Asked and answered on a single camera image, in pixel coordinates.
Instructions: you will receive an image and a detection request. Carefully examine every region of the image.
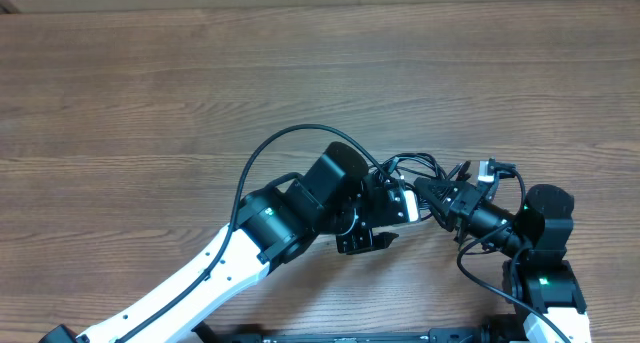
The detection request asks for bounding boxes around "black usb cable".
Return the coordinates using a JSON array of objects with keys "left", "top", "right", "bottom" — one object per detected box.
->
[{"left": 374, "top": 151, "right": 474, "bottom": 224}]

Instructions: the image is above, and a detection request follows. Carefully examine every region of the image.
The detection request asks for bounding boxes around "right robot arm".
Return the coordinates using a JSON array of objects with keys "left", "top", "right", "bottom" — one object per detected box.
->
[{"left": 414, "top": 178, "right": 592, "bottom": 342}]

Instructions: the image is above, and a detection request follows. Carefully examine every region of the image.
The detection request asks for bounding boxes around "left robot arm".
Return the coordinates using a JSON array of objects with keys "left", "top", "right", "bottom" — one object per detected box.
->
[{"left": 43, "top": 142, "right": 419, "bottom": 342}]

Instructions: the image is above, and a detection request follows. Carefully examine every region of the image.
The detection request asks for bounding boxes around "black right camera cable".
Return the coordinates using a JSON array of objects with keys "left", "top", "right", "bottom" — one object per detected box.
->
[{"left": 454, "top": 157, "right": 574, "bottom": 343}]

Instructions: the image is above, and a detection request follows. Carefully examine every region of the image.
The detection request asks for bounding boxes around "black camera cable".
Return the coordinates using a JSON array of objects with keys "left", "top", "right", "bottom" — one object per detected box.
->
[
  {"left": 113, "top": 123, "right": 394, "bottom": 343},
  {"left": 454, "top": 157, "right": 574, "bottom": 343}
]

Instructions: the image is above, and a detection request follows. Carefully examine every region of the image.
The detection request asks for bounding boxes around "black left camera cable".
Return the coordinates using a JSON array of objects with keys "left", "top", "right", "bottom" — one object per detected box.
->
[{"left": 113, "top": 123, "right": 394, "bottom": 343}]

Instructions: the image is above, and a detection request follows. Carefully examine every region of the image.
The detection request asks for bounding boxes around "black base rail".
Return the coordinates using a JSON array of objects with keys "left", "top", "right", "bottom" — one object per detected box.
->
[{"left": 186, "top": 314, "right": 529, "bottom": 343}]

